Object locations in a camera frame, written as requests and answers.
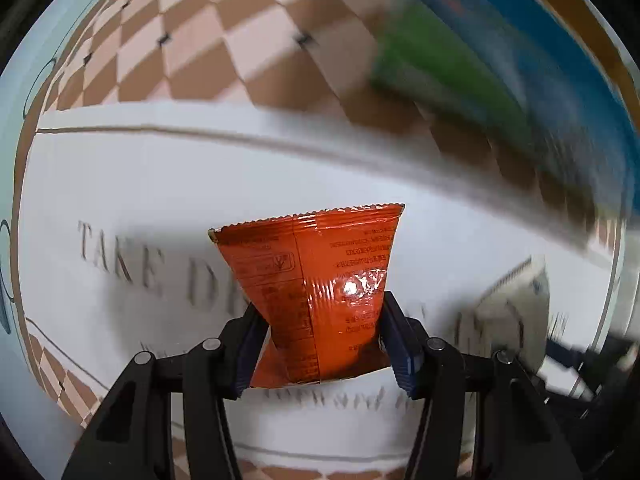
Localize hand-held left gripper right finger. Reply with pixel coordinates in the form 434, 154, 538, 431
380, 291, 583, 480

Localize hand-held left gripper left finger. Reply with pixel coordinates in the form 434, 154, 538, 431
61, 305, 271, 480

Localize orange snack bag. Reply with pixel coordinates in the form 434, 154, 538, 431
207, 202, 406, 390

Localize cream snack packet with barcode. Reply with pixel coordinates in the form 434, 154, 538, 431
467, 255, 555, 367

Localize printed checkered tablecloth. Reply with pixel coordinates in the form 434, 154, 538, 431
0, 0, 640, 480

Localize blue and green milk carton box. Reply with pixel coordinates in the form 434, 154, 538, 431
370, 0, 640, 231

